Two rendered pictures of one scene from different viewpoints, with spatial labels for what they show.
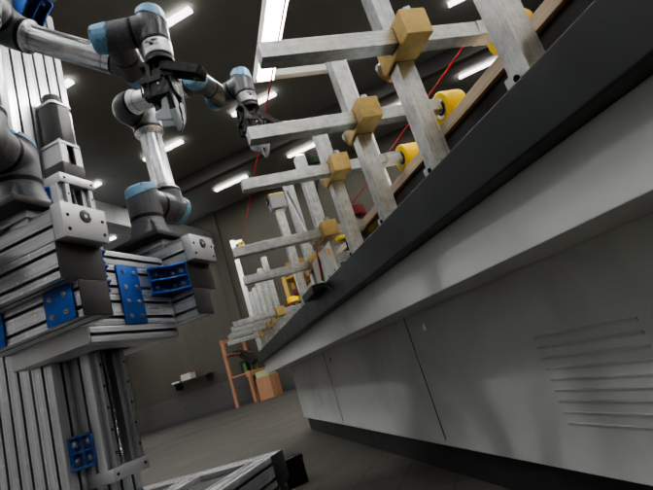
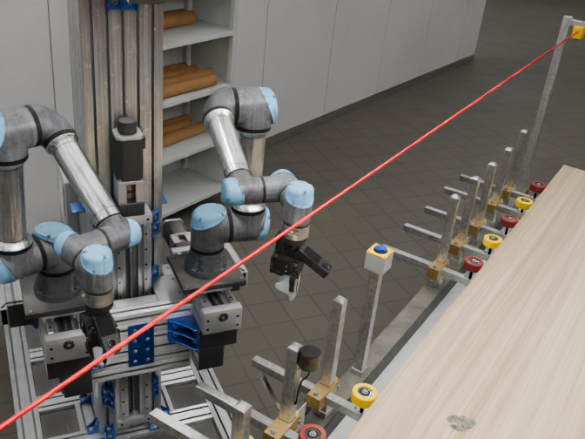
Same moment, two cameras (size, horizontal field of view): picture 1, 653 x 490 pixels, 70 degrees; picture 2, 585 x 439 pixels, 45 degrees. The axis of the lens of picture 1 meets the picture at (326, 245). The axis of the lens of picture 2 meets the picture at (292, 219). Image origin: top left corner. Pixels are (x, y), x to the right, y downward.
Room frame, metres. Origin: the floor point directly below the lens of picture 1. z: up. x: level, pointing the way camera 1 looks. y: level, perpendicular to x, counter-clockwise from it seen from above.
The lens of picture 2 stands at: (0.40, -1.12, 2.39)
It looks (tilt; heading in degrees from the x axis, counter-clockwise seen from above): 28 degrees down; 47
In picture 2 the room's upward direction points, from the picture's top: 6 degrees clockwise
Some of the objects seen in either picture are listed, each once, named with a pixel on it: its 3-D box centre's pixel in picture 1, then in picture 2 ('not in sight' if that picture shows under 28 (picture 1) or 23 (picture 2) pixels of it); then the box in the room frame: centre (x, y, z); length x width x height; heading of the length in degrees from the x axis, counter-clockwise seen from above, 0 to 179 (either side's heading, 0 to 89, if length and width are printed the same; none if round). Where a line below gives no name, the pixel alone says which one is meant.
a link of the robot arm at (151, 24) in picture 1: (151, 28); (97, 268); (1.03, 0.26, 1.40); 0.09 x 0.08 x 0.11; 97
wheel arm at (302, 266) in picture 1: (302, 267); (307, 388); (1.67, 0.11, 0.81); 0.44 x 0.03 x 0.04; 108
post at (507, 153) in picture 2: (261, 319); (498, 191); (3.39, 0.61, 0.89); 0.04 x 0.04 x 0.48; 18
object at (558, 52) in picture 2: (250, 293); (549, 110); (3.94, 0.75, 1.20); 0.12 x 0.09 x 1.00; 108
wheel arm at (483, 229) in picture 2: (262, 327); (466, 223); (3.10, 0.57, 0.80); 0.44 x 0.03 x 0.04; 108
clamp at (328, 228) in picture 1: (326, 233); (283, 428); (1.47, -0.01, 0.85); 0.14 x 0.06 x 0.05; 18
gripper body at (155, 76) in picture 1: (160, 81); (98, 318); (1.03, 0.27, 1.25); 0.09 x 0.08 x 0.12; 86
